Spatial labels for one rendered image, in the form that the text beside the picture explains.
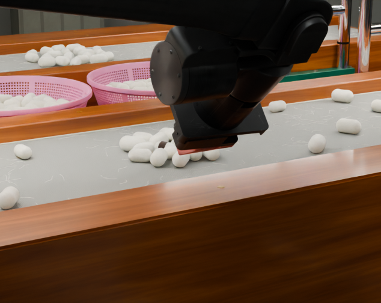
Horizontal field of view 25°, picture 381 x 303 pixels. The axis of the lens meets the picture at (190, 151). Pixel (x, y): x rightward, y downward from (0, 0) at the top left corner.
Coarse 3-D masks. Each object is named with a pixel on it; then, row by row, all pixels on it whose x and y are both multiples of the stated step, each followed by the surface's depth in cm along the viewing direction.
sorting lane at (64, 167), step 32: (128, 128) 130; (160, 128) 130; (288, 128) 130; (320, 128) 130; (0, 160) 114; (32, 160) 114; (64, 160) 114; (96, 160) 114; (128, 160) 114; (224, 160) 114; (256, 160) 114; (288, 160) 114; (0, 192) 102; (32, 192) 102; (64, 192) 102; (96, 192) 102
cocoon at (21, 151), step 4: (20, 144) 115; (16, 148) 115; (20, 148) 114; (24, 148) 114; (28, 148) 114; (16, 152) 115; (20, 152) 114; (24, 152) 114; (28, 152) 114; (20, 156) 114; (24, 156) 114; (28, 156) 114
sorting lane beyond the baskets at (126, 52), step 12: (336, 36) 215; (108, 48) 198; (120, 48) 198; (132, 48) 198; (144, 48) 198; (0, 60) 184; (12, 60) 184; (24, 60) 184; (120, 60) 184; (0, 72) 171
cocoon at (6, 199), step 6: (12, 186) 98; (6, 192) 96; (12, 192) 96; (18, 192) 98; (0, 198) 96; (6, 198) 95; (12, 198) 96; (18, 198) 98; (0, 204) 96; (6, 204) 96; (12, 204) 96
